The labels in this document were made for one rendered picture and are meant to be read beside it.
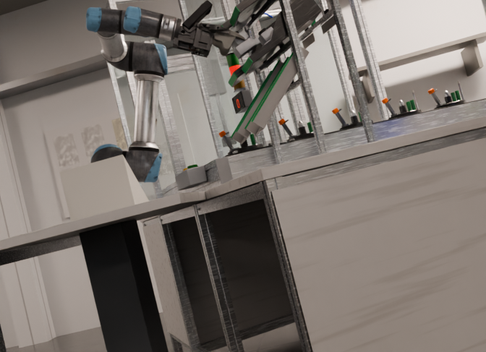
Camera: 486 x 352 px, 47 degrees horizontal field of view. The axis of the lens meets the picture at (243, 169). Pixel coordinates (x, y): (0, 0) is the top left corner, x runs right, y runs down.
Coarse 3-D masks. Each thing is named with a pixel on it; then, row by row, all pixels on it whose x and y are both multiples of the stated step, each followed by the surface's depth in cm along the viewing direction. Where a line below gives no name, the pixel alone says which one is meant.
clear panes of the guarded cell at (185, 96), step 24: (264, 24) 375; (168, 48) 351; (312, 48) 355; (120, 72) 312; (192, 72) 354; (312, 72) 362; (336, 72) 336; (120, 96) 328; (192, 96) 352; (336, 96) 341; (192, 120) 350; (336, 120) 347; (192, 144) 348; (168, 168) 341
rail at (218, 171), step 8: (216, 160) 194; (224, 160) 195; (208, 168) 203; (216, 168) 195; (224, 168) 194; (208, 176) 206; (216, 176) 197; (224, 176) 194; (232, 176) 195; (200, 184) 218; (208, 184) 210; (216, 184) 199; (168, 192) 275; (176, 192) 258; (184, 192) 244
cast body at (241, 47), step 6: (246, 36) 174; (234, 42) 174; (240, 42) 174; (246, 42) 174; (252, 42) 174; (258, 42) 177; (240, 48) 173; (246, 48) 174; (252, 48) 177; (240, 54) 173
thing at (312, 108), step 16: (240, 0) 200; (288, 0) 169; (336, 0) 175; (288, 16) 169; (336, 16) 174; (288, 32) 170; (304, 64) 168; (352, 64) 174; (256, 80) 200; (304, 80) 167; (352, 80) 174; (304, 96) 169; (368, 112) 173; (272, 128) 198; (320, 128) 167; (368, 128) 172; (272, 144) 199; (320, 144) 166
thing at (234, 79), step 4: (272, 24) 187; (260, 44) 185; (256, 48) 185; (252, 52) 198; (260, 64) 195; (240, 68) 183; (256, 68) 196; (236, 72) 183; (240, 72) 183; (232, 76) 186; (236, 76) 183; (240, 76) 184; (244, 76) 192; (232, 80) 190; (236, 80) 187; (240, 80) 194; (232, 84) 192; (236, 84) 196
